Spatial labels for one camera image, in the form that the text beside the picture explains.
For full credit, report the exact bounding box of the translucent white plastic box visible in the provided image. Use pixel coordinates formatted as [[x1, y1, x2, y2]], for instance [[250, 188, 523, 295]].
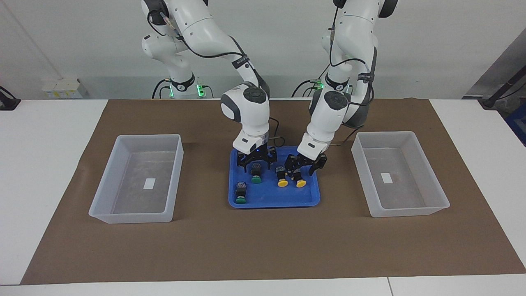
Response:
[[351, 132, 450, 218], [88, 134, 184, 224]]

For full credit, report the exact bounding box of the black clamp bracket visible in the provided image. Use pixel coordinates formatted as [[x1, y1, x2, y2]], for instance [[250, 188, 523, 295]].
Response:
[[0, 86, 21, 111]]

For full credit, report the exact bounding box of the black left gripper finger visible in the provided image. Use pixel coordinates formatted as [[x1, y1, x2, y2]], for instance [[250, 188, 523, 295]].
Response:
[[286, 154, 298, 180], [310, 153, 328, 176]]

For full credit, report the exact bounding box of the white power strip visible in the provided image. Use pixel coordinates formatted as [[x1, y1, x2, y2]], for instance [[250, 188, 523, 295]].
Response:
[[41, 78, 90, 99]]

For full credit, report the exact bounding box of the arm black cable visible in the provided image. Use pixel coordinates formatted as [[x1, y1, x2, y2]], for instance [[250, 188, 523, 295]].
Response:
[[147, 10, 284, 148], [329, 6, 376, 146]]

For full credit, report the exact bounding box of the blue crate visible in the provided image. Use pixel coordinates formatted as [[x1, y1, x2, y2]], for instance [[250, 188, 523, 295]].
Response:
[[505, 103, 526, 146]]

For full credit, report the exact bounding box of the blue plastic tray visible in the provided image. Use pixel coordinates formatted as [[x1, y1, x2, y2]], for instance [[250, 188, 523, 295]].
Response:
[[228, 146, 321, 209]]

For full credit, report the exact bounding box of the black stand pole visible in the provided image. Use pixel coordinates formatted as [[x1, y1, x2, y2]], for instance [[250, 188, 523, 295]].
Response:
[[479, 66, 526, 109]]

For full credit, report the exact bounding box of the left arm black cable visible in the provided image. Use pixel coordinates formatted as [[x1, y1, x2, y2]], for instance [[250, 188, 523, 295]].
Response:
[[329, 6, 376, 146]]

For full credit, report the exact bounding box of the black base cable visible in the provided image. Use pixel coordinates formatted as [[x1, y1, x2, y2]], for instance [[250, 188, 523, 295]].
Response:
[[151, 78, 171, 99], [291, 79, 321, 98]]

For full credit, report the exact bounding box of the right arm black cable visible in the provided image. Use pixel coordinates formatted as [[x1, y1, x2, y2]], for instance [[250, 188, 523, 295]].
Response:
[[147, 10, 284, 148]]

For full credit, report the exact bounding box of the brown paper table mat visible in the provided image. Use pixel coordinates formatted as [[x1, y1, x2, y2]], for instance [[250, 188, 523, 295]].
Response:
[[21, 98, 526, 285]]

